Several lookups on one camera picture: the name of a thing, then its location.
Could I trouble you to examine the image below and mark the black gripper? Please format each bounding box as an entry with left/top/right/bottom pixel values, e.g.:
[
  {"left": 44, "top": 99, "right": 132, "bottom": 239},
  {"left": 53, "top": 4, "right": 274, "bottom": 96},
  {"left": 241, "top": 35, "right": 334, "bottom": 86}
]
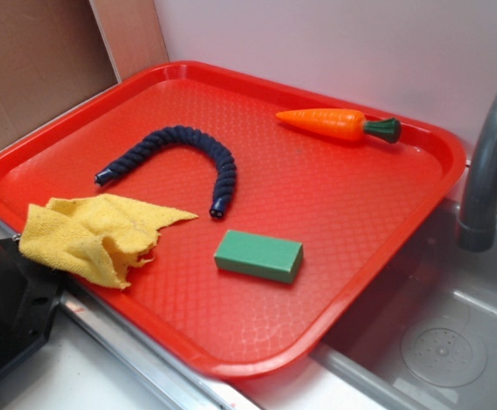
[{"left": 0, "top": 238, "right": 64, "bottom": 379}]

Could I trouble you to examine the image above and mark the green rectangular block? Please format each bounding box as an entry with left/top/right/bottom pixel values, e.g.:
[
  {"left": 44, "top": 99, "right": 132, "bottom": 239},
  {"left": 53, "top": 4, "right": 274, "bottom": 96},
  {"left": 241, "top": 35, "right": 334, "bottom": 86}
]
[{"left": 214, "top": 230, "right": 304, "bottom": 284}]

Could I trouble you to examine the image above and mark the yellow cloth rag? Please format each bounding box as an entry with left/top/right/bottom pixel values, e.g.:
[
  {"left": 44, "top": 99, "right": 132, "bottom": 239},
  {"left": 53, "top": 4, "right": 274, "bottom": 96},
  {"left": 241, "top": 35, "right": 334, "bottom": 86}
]
[{"left": 19, "top": 194, "right": 198, "bottom": 290}]

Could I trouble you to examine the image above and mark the brown cardboard panel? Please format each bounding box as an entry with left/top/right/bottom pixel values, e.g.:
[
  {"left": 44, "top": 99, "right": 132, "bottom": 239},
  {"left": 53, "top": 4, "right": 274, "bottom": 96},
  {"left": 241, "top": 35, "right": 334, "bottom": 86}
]
[{"left": 0, "top": 1, "right": 168, "bottom": 150}]

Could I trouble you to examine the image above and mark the red plastic tray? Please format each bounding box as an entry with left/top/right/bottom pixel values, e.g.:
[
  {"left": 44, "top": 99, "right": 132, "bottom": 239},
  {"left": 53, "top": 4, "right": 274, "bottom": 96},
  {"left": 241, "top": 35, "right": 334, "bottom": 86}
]
[{"left": 0, "top": 61, "right": 465, "bottom": 379}]

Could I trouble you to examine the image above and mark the orange plastic toy carrot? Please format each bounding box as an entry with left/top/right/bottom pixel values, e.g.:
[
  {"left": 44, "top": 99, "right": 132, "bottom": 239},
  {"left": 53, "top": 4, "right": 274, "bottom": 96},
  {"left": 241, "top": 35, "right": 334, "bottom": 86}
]
[{"left": 276, "top": 108, "right": 401, "bottom": 144}]

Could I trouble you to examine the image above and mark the grey plastic sink basin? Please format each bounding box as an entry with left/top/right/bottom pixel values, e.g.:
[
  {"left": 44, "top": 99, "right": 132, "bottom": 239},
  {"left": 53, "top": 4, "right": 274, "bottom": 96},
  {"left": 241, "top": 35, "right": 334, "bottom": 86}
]
[{"left": 316, "top": 204, "right": 497, "bottom": 410}]

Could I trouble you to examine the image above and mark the grey sink faucet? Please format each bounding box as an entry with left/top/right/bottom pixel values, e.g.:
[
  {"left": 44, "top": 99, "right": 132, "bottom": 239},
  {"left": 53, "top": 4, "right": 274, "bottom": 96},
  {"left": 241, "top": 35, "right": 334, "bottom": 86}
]
[{"left": 455, "top": 95, "right": 497, "bottom": 252}]

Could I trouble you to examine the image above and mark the dark blue rope piece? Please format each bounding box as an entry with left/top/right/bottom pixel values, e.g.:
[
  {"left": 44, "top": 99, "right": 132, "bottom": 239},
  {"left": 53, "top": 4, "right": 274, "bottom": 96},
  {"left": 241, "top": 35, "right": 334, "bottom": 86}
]
[{"left": 93, "top": 125, "right": 237, "bottom": 221}]

